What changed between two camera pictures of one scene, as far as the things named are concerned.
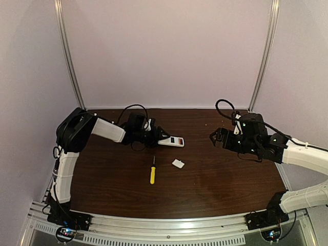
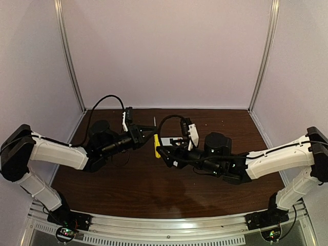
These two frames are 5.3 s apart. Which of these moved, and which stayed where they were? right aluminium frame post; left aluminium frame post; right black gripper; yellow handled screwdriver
Moved: right black gripper; yellow handled screwdriver
Stayed: left aluminium frame post; right aluminium frame post
